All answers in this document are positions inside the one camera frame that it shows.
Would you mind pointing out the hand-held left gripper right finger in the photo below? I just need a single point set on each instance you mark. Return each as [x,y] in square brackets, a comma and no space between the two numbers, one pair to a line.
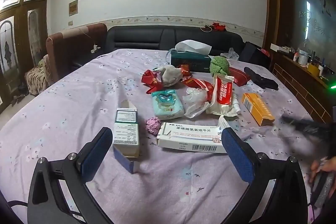
[236,155]

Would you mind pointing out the purple floral tablecloth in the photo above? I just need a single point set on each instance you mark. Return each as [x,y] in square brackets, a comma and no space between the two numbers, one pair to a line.
[168,187]

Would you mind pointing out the small red snack packet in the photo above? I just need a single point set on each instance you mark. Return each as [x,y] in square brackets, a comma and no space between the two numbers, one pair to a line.
[185,69]

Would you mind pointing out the black folded item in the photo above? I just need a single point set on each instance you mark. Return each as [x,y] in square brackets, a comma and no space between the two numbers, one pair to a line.
[261,79]

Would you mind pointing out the grey tissue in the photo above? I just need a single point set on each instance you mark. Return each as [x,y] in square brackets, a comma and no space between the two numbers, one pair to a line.
[172,75]

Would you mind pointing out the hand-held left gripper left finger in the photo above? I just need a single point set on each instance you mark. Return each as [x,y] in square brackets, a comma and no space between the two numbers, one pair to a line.
[95,155]

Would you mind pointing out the black leather sofa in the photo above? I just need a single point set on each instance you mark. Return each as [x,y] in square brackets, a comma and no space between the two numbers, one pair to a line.
[157,39]

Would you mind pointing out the pink paper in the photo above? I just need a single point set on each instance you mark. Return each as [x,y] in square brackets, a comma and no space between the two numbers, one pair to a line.
[153,125]

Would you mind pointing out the green crumpled cloth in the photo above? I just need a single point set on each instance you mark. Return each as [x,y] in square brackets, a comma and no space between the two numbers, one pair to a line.
[220,65]

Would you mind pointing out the clear plastic wrapper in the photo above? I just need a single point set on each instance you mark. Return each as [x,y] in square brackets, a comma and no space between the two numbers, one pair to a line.
[195,102]

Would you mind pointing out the patterned seat cover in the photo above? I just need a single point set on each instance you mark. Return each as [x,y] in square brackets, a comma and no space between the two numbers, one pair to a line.
[38,77]

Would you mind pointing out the white plastic bag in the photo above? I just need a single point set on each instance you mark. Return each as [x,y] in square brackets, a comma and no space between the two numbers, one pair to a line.
[231,54]

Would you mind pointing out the red cloth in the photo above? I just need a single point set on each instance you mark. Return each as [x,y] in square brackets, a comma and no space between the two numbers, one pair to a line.
[218,27]

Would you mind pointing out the dark green tissue box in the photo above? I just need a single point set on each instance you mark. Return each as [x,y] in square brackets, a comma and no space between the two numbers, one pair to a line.
[190,60]

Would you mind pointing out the orange medicine box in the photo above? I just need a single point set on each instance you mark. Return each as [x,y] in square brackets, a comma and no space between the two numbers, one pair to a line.
[258,108]

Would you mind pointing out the person's right hand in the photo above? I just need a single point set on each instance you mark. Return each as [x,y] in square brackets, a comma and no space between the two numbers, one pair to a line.
[326,169]

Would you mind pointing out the wooden counter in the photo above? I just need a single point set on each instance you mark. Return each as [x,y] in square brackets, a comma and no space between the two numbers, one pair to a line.
[302,87]

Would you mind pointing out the green and white medicine box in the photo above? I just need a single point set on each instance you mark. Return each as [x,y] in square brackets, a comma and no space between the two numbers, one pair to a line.
[126,132]

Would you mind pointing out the brown armchair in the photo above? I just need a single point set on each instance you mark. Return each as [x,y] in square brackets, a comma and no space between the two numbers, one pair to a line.
[71,50]

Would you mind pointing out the white jar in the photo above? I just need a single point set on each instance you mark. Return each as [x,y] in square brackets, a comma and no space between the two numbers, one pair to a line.
[304,57]

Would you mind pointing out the wooden glass-panel door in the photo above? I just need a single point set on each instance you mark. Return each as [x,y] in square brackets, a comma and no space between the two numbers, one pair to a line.
[21,37]

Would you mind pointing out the red and white pouch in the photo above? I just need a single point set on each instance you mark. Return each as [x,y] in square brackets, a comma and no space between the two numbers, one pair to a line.
[223,92]

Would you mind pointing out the dark red packet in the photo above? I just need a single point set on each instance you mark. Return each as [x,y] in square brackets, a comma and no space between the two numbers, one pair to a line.
[240,76]

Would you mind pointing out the long white medicine box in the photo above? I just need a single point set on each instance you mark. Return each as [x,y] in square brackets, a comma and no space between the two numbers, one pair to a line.
[189,138]

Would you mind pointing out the cartoon print tissue pack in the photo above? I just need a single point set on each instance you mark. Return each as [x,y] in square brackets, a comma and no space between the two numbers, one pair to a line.
[166,104]

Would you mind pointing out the small wall plaque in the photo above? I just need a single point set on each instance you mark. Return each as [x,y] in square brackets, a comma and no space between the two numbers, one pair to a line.
[73,7]

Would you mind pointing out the red and white snack wrapper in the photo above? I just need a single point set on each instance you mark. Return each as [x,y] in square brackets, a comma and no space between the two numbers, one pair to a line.
[199,85]

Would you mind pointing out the white flat box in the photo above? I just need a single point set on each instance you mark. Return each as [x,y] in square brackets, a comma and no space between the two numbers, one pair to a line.
[279,47]

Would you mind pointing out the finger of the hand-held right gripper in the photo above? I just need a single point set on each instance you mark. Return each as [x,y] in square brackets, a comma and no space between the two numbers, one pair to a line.
[299,124]

